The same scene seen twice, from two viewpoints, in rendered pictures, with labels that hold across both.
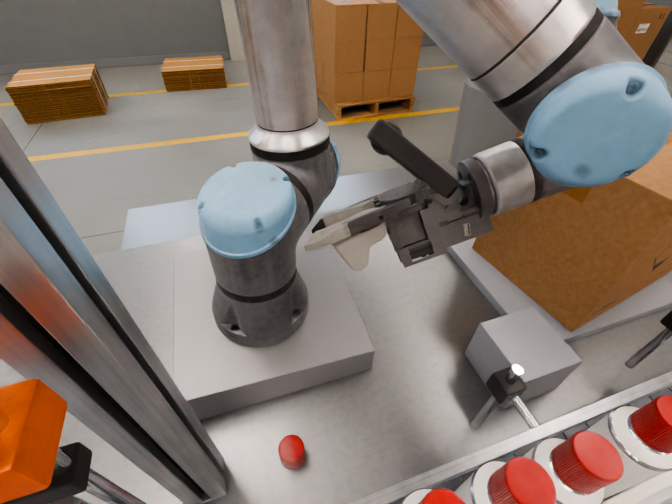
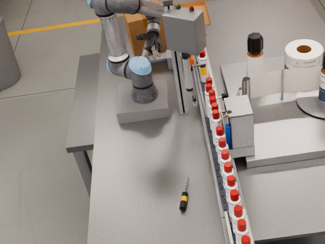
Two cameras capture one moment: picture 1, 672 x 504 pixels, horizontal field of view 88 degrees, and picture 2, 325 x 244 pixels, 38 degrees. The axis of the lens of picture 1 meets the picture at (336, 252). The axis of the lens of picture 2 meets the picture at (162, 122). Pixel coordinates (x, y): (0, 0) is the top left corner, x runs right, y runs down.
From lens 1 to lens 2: 243 cm
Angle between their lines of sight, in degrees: 48
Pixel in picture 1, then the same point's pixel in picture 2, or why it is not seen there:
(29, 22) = not seen: outside the picture
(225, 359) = (159, 100)
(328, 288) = not seen: hidden behind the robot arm
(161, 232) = (88, 134)
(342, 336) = (159, 83)
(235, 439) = (176, 108)
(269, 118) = (122, 51)
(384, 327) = not seen: hidden behind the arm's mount
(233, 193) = (140, 63)
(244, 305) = (152, 85)
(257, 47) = (119, 39)
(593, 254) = (161, 32)
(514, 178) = (157, 26)
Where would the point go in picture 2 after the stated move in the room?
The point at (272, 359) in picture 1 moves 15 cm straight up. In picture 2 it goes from (162, 94) to (158, 72)
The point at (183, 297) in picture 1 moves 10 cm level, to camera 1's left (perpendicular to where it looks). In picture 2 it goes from (136, 109) to (130, 121)
